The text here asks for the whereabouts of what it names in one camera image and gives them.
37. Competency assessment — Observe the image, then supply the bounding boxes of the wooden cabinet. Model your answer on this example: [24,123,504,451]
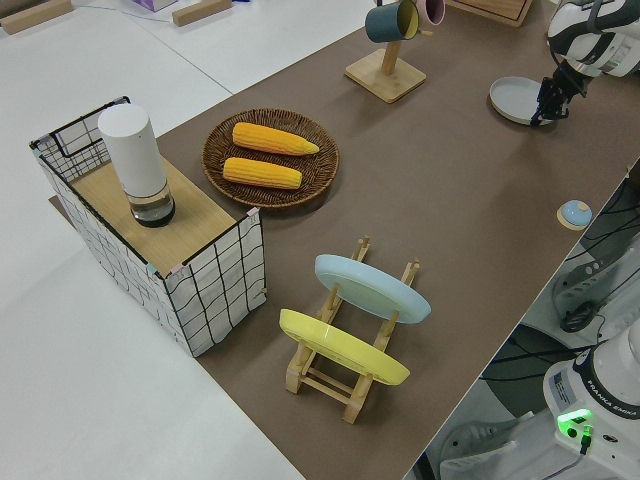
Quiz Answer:
[444,0,535,27]

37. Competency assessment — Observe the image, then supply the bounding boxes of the brown table mat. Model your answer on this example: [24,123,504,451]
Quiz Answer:
[47,0,640,480]

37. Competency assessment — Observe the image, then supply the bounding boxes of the light wooden block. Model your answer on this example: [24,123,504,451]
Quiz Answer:
[172,0,234,26]
[0,0,74,36]

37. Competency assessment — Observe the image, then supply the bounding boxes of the white perforated mounting bracket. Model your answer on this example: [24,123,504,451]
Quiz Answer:
[439,414,531,480]

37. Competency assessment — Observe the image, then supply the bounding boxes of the pointed yellow corn cob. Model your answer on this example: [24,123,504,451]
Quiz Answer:
[232,122,321,157]

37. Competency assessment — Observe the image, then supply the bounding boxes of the yellow plate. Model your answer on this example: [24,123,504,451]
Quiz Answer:
[278,308,412,387]

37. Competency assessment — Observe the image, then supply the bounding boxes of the white cylindrical device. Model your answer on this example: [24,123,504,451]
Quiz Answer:
[97,103,177,229]

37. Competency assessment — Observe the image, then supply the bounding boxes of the black wire box white liner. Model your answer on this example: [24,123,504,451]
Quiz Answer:
[28,95,267,359]

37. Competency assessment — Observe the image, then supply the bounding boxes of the wooden dish rack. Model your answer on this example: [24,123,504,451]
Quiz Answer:
[284,234,422,425]

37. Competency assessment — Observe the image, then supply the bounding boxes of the wooden mug tree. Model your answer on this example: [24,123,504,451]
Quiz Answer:
[343,0,435,105]

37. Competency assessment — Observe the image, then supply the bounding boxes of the blue dome on wooden base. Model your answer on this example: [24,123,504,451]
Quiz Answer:
[556,199,594,231]

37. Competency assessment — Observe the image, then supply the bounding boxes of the teal mug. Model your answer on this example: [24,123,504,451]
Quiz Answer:
[363,0,422,44]

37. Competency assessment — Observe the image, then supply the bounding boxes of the pink mug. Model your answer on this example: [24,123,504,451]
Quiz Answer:
[417,0,447,26]

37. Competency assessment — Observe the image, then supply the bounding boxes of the brown wicker basket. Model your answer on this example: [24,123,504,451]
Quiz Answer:
[201,108,341,209]

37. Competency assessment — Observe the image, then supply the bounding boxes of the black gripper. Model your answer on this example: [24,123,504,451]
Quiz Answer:
[529,58,589,129]

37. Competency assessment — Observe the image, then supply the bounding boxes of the blunt yellow corn cob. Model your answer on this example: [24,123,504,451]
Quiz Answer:
[222,157,304,190]

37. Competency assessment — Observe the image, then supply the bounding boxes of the gray round plate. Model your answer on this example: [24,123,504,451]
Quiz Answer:
[488,75,549,126]

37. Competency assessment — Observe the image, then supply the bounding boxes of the light blue plate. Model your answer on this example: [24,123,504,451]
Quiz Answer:
[314,253,432,326]

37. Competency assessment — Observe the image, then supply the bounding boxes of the light wooden board lid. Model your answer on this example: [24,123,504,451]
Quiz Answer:
[69,158,237,274]

